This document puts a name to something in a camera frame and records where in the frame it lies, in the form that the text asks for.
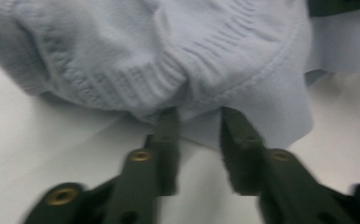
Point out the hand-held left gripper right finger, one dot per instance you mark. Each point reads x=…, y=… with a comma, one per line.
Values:
x=280, y=186

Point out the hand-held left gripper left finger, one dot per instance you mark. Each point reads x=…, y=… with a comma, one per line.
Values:
x=137, y=186

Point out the light blue knit sweater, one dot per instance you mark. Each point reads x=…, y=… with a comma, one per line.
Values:
x=137, y=46

